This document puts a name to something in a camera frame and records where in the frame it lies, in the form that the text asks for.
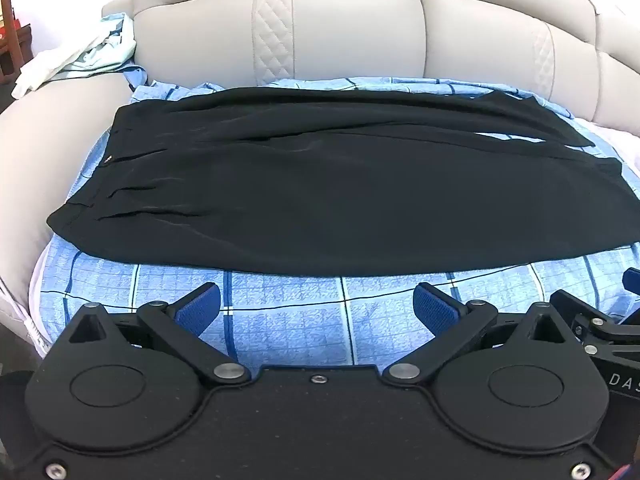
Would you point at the beige leather sofa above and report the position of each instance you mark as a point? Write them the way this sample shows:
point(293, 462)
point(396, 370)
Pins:
point(350, 25)

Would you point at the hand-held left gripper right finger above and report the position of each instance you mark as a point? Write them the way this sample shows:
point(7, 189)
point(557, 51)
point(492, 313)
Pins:
point(436, 307)

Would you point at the wooden furniture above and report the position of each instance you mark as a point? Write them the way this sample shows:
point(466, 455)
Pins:
point(9, 35)

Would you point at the blue checked bed sheet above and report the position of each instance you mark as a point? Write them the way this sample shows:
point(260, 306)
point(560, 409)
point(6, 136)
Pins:
point(300, 320)

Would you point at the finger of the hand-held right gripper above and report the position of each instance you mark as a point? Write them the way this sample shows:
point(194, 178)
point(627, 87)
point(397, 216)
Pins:
point(582, 310)
point(631, 280)

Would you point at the white cloth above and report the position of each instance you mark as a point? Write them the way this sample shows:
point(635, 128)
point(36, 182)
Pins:
point(37, 72)

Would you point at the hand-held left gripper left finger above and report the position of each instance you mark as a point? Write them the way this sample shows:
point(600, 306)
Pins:
point(199, 307)

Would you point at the black pants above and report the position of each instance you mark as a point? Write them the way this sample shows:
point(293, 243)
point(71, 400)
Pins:
point(340, 195)

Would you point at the lavender cloth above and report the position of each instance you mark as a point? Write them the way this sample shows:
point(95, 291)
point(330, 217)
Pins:
point(617, 142)

